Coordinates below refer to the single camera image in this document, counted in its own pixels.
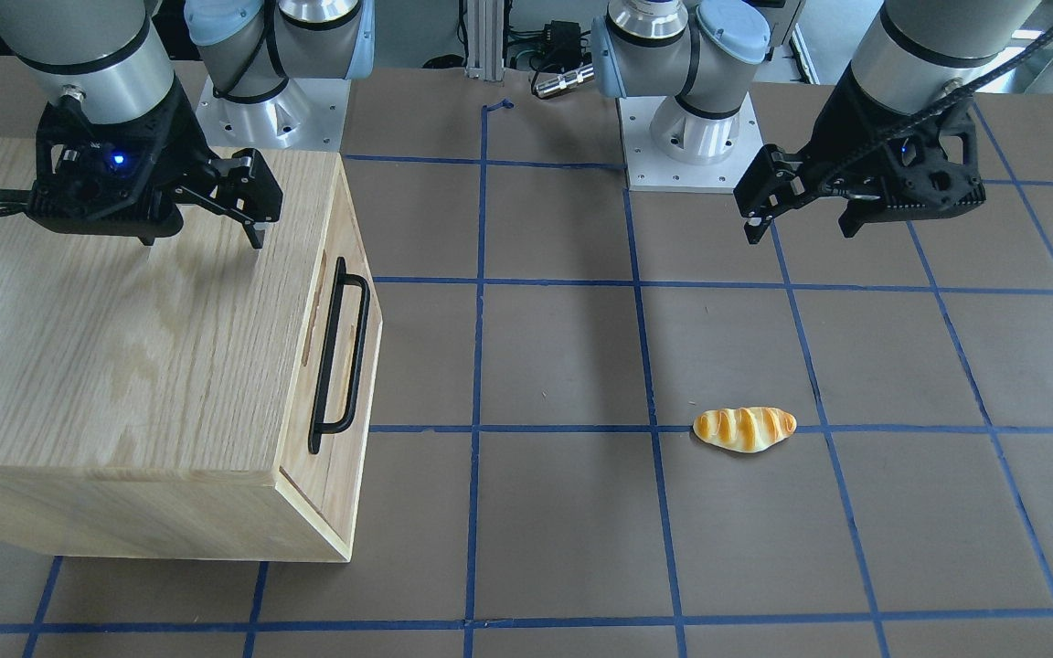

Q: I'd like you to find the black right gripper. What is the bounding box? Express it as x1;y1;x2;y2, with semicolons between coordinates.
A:
138;87;284;250

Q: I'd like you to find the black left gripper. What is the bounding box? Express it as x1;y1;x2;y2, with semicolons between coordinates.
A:
734;69;909;245

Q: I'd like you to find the black metal drawer handle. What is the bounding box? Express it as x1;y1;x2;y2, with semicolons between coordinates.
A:
307;257;371;455

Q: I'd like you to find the wooden drawer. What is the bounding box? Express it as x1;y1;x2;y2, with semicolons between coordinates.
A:
280;154;383;562

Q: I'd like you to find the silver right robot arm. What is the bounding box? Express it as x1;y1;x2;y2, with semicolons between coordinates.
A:
0;1;375;250

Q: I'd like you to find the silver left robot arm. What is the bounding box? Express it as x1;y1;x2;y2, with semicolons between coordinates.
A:
590;1;1035;243

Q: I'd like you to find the light wooden drawer cabinet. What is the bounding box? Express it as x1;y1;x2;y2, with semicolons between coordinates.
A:
0;149;342;562

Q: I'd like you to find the toy bread roll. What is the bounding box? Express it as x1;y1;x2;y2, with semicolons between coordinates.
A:
691;407;798;454

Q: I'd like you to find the silver cylindrical connector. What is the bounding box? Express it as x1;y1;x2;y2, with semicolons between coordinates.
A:
531;64;596;100

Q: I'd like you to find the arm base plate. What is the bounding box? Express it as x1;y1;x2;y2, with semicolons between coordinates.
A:
197;79;352;153
618;96;763;195

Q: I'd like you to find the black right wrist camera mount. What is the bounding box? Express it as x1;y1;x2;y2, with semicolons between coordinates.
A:
24;89;184;246

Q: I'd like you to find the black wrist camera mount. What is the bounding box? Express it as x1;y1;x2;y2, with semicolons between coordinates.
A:
24;89;184;246
832;101;987;239

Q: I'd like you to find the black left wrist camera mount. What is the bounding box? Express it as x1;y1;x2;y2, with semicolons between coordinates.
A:
832;101;987;239

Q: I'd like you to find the aluminium frame post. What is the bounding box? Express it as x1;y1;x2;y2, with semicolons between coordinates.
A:
460;0;510;83

